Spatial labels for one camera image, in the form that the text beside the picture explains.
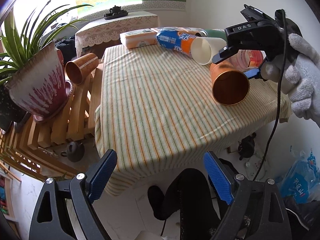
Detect white plastic cup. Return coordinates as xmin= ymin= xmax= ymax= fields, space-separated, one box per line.
xmin=190 ymin=37 xmax=227 ymax=65

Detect orange tissue pack left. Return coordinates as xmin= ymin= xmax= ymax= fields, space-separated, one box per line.
xmin=120 ymin=29 xmax=157 ymax=49

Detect orange tissue pack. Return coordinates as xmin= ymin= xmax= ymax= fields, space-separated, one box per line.
xmin=120 ymin=29 xmax=157 ymax=49
xmin=151 ymin=27 xmax=203 ymax=35

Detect black iron kettle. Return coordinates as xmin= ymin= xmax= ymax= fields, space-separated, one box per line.
xmin=60 ymin=141 xmax=85 ymax=163

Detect brown patterned paper cup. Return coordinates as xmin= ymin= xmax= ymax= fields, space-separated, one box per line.
xmin=210 ymin=61 xmax=250 ymax=106

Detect orange tissue pack middle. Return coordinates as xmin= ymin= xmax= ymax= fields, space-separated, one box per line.
xmin=151 ymin=27 xmax=203 ymax=35

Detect red instant noodle bowl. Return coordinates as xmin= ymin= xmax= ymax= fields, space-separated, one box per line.
xmin=228 ymin=50 xmax=264 ymax=72

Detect person's dark trousers legs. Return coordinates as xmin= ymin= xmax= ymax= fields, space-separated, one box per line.
xmin=148 ymin=168 xmax=220 ymax=239

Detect striped yellow tablecloth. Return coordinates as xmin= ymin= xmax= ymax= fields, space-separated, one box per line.
xmin=95 ymin=45 xmax=292 ymax=196

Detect blue orange snack pack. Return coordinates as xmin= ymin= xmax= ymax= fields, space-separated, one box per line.
xmin=156 ymin=28 xmax=197 ymax=57

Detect white gloved right hand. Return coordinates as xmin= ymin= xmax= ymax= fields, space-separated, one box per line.
xmin=261 ymin=34 xmax=319 ymax=125

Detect black bag on floor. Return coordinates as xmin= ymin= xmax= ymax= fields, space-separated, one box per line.
xmin=55 ymin=36 xmax=76 ymax=65

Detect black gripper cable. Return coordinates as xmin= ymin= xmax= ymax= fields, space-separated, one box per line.
xmin=252 ymin=9 xmax=288 ymax=182

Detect blue plastic bag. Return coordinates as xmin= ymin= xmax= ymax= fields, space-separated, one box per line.
xmin=279 ymin=151 xmax=319 ymax=204

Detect green spider plant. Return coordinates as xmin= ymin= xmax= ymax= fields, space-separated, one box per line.
xmin=1 ymin=0 xmax=89 ymax=85

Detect wooden slatted bench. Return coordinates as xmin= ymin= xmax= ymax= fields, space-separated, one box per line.
xmin=1 ymin=64 xmax=103 ymax=180

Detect red white flower pot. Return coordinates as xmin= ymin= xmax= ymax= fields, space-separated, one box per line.
xmin=5 ymin=41 xmax=74 ymax=123

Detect lace covered side table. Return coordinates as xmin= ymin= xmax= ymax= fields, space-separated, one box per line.
xmin=75 ymin=11 xmax=160 ymax=56

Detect green insulated bottle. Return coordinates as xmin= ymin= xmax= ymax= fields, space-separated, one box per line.
xmin=200 ymin=29 xmax=227 ymax=41

